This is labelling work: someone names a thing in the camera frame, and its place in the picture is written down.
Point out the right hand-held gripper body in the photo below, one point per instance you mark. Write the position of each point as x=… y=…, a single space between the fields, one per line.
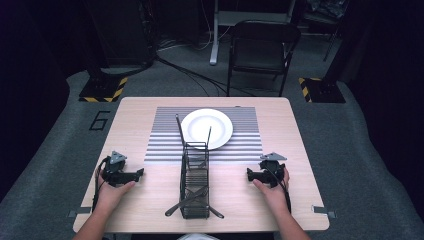
x=271 y=171

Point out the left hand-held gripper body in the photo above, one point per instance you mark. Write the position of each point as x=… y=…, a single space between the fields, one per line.
x=113 y=173

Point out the black stand base hazard tape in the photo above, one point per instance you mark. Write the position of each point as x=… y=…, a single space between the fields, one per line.
x=325 y=91
x=100 y=90

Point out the grey striped placemat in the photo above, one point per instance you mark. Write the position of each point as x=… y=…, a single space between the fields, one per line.
x=243 y=133

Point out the person's left hand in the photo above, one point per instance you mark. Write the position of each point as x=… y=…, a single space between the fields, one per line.
x=111 y=195

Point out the person's right hand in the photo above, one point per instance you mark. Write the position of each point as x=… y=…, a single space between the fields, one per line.
x=271 y=195

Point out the white desk frame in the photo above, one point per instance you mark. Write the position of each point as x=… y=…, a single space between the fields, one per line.
x=214 y=40

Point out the person's white clothing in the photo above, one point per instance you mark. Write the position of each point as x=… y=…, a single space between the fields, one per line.
x=197 y=237

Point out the black cabinet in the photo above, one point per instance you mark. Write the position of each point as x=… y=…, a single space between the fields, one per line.
x=123 y=33

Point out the white round plate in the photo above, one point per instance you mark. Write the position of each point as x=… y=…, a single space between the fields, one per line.
x=200 y=125

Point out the grey metal table bracket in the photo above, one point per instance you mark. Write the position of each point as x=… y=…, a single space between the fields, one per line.
x=324 y=211
x=80 y=212

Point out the black folding chair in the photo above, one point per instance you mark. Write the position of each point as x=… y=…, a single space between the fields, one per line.
x=263 y=53

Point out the dark cutlery piece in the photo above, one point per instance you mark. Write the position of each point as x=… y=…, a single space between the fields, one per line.
x=217 y=214
x=176 y=208

